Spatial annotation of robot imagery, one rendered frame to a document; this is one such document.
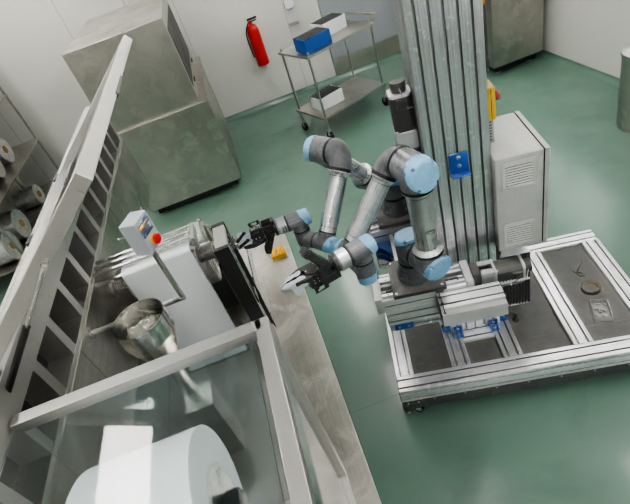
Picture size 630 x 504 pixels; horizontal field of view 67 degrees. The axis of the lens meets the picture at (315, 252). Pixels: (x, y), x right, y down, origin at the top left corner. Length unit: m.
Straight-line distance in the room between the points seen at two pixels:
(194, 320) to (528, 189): 1.39
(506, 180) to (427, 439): 1.31
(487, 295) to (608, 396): 0.89
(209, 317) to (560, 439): 1.68
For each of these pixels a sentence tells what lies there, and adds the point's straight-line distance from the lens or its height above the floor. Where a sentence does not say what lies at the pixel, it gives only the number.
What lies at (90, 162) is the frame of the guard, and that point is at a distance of 0.94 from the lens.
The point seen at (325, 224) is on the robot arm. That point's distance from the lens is 2.04.
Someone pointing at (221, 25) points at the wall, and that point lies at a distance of 6.30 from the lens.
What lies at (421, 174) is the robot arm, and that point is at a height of 1.42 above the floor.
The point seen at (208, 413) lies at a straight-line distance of 0.92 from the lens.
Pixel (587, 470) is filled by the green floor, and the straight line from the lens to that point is 2.54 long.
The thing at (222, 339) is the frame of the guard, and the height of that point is 1.60.
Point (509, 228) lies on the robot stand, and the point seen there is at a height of 0.89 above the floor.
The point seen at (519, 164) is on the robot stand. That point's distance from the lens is 2.01.
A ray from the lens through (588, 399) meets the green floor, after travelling 2.72.
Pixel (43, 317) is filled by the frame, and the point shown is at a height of 1.59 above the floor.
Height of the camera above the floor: 2.28
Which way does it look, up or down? 38 degrees down
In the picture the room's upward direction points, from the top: 20 degrees counter-clockwise
